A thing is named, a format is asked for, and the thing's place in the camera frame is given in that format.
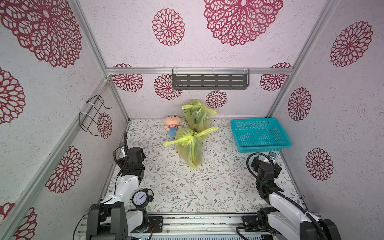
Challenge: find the plush doll toy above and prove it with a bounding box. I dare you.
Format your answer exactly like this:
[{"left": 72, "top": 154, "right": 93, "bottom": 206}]
[{"left": 164, "top": 115, "right": 182, "bottom": 137}]

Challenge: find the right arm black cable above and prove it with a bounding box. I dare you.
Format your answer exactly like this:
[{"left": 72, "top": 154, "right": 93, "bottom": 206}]
[{"left": 235, "top": 152, "right": 329, "bottom": 240}]

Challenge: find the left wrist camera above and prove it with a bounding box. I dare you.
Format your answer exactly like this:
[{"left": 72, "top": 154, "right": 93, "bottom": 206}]
[{"left": 115, "top": 146, "right": 126, "bottom": 160}]

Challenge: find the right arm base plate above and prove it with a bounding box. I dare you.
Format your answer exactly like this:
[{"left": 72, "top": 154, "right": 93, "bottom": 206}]
[{"left": 242, "top": 215, "right": 268, "bottom": 229}]

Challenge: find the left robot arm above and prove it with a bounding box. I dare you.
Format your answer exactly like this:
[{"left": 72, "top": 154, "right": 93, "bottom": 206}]
[{"left": 86, "top": 147, "right": 146, "bottom": 240}]

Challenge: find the plain green plastic bag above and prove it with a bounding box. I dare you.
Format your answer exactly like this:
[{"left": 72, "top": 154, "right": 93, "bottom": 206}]
[{"left": 163, "top": 127, "right": 219, "bottom": 169}]

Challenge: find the black alarm clock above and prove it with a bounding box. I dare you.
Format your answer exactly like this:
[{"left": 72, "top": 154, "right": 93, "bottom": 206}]
[{"left": 132, "top": 189, "right": 154, "bottom": 208}]

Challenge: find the black wire wall rack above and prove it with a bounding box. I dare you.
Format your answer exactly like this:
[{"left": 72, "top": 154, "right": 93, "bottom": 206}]
[{"left": 78, "top": 95, "right": 113, "bottom": 139}]

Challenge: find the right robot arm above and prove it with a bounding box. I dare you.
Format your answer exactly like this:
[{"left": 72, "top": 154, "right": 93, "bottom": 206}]
[{"left": 246, "top": 153, "right": 341, "bottom": 240}]

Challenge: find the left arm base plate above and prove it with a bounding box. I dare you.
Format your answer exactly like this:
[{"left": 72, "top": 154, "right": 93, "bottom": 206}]
[{"left": 132, "top": 216, "right": 164, "bottom": 234}]

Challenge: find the avocado print green plastic bag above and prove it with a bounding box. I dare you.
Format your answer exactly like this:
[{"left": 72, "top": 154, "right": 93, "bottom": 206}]
[{"left": 182, "top": 100, "right": 218, "bottom": 133}]

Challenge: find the teal plastic basket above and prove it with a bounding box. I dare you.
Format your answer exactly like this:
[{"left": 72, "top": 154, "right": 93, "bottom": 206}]
[{"left": 231, "top": 118, "right": 292, "bottom": 153}]

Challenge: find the grey wall shelf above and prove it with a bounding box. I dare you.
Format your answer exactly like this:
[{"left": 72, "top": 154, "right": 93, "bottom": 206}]
[{"left": 171, "top": 69, "right": 250, "bottom": 90}]

